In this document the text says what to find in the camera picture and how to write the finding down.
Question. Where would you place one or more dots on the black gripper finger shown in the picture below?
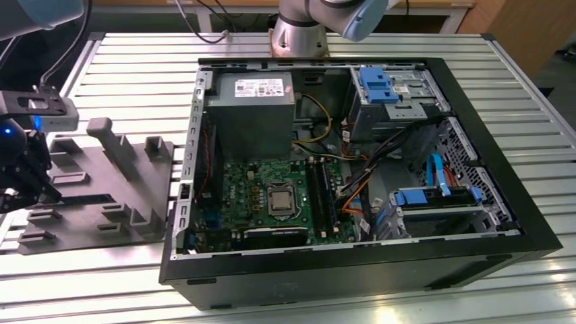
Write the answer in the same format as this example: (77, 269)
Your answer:
(15, 200)
(39, 152)

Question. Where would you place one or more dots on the dark RAM stick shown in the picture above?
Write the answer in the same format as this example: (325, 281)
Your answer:
(86, 198)
(331, 202)

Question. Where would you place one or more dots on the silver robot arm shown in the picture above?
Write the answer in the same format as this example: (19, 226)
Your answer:
(297, 37)

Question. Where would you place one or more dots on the grey parts rack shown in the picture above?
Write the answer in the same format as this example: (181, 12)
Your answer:
(117, 182)

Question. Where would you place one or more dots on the green motherboard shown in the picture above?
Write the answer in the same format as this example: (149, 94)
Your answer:
(241, 175)

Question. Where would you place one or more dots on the grey power supply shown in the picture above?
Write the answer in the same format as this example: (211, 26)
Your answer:
(253, 128)

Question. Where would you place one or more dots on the silver CPU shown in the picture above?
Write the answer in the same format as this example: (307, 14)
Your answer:
(282, 199)

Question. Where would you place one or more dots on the CPU socket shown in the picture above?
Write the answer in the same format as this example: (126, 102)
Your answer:
(282, 215)

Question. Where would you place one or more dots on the black graphics card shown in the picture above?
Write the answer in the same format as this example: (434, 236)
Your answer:
(275, 236)

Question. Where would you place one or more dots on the blue drive bay latch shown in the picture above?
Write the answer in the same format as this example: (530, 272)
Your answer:
(375, 84)

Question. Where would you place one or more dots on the black PC case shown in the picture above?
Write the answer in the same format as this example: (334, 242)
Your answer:
(361, 280)

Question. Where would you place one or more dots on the grey metal drive cage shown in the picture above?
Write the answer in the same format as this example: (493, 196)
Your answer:
(405, 114)

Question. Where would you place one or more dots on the hard disk in blue carrier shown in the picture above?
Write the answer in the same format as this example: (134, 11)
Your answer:
(414, 197)

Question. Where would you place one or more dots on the wooden cabinet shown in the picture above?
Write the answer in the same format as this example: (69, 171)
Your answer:
(531, 30)

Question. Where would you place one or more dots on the dark chair base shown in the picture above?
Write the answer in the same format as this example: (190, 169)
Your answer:
(569, 54)

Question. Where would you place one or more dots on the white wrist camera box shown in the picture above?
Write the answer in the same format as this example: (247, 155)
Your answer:
(59, 123)

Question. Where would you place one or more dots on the blue plastic drive rail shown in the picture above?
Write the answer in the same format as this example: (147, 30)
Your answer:
(383, 216)

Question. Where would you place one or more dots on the white frame desk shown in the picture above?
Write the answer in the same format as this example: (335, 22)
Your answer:
(457, 20)

